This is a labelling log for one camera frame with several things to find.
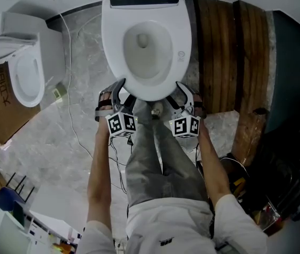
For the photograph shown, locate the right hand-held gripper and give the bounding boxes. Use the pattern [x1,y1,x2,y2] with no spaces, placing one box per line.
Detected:
[165,80,202,140]

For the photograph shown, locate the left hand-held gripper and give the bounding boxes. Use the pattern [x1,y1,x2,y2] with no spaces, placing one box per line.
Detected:
[104,77,138,139]

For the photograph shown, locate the white toilet seat ring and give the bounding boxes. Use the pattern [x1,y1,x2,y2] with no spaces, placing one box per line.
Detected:
[101,5,193,102]

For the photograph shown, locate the person's left forearm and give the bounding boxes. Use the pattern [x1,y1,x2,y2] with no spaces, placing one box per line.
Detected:
[85,120,114,230]

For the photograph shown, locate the person's right forearm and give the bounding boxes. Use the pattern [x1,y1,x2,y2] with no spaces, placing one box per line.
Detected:
[196,120,233,204]

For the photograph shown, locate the white one-piece toilet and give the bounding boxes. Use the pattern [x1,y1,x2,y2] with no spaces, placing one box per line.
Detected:
[0,11,66,108]

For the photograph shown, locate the person's right hand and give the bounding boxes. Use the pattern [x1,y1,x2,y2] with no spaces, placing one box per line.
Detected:
[192,94,207,119]

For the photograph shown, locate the person's left hand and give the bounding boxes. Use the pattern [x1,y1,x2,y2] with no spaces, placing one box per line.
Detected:
[96,88,113,113]

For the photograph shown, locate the wooden plank panel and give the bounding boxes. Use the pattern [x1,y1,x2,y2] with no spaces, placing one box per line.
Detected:
[191,0,273,167]

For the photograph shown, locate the small green and white device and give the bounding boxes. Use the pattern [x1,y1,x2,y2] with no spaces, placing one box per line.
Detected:
[51,84,67,101]

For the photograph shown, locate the person's grey trousers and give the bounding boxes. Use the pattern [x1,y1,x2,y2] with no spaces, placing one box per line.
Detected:
[124,101,209,209]

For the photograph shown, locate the yellow and black box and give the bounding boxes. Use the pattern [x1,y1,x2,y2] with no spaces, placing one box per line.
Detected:
[228,177,248,198]

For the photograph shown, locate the large brown cardboard box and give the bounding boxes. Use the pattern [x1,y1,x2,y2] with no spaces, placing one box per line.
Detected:
[0,61,42,146]

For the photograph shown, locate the person's white shirt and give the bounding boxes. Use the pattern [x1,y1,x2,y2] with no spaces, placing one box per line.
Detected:
[75,194,269,254]

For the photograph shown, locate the blue chair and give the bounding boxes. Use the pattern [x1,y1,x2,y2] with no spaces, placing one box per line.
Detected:
[0,186,25,212]

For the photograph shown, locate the white shelf unit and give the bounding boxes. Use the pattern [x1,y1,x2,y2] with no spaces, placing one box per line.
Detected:
[0,207,83,254]

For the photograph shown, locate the thin white cable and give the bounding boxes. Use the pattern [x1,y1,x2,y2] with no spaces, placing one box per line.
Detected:
[58,12,94,160]

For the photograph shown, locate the black cable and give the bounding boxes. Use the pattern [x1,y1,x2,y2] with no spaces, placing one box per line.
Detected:
[194,141,204,169]
[108,135,130,196]

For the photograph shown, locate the white water hose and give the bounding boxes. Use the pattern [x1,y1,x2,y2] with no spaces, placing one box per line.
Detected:
[76,13,103,37]

